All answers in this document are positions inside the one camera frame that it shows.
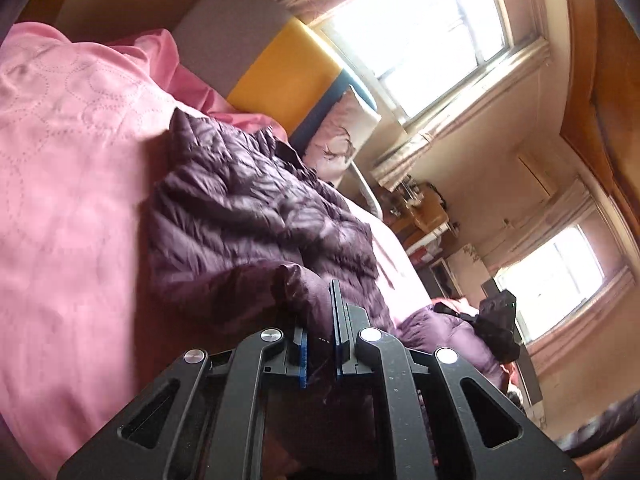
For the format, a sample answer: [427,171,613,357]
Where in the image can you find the grey yellow blue headboard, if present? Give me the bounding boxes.
[175,0,382,152]

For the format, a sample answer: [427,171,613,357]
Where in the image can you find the purple puffer jacket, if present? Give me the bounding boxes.
[145,107,507,411]

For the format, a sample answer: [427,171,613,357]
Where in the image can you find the cluttered wooden desk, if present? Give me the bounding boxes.
[384,176,452,253]

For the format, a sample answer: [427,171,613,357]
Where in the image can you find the small window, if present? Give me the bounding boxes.
[495,220,632,346]

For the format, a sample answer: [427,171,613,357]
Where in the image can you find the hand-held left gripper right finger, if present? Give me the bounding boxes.
[327,279,583,480]

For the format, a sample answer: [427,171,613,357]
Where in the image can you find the pink bed cover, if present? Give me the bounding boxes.
[0,22,433,480]

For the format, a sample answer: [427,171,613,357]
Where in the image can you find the deer print pillow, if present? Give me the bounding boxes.
[302,85,383,186]

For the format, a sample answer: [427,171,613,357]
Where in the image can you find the grey padded rail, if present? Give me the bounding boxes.
[349,159,385,222]

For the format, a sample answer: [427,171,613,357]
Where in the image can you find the dark cloth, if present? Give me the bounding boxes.
[555,400,640,461]

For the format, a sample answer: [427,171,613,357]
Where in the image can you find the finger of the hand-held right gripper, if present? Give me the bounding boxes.
[436,306,478,322]

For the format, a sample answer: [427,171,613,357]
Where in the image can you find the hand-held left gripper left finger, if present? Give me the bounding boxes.
[56,327,311,480]

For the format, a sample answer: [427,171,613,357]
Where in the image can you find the white cabinet with flower decals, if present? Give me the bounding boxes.
[431,242,497,302]

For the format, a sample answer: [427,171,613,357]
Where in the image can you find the brown wooden panel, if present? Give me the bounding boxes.
[559,0,640,223]

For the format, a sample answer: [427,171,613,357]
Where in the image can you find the large window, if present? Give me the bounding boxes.
[320,0,551,126]

